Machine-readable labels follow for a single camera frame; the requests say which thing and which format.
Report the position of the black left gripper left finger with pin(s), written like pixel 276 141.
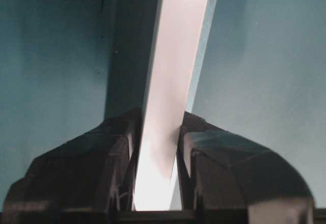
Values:
pixel 88 179

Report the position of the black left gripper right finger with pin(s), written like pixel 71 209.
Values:
pixel 227 178

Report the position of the white wooden board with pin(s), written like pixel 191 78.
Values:
pixel 176 38

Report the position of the teal table cloth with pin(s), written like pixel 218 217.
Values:
pixel 68 64

